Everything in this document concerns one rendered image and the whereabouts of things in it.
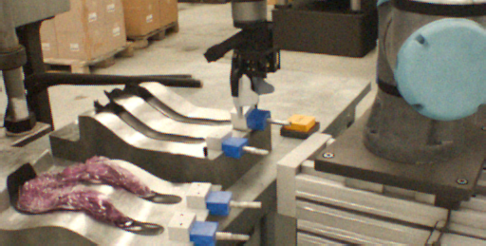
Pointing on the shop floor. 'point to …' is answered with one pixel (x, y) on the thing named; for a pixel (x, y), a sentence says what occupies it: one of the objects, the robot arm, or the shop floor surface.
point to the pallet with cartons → (148, 7)
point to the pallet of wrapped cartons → (87, 26)
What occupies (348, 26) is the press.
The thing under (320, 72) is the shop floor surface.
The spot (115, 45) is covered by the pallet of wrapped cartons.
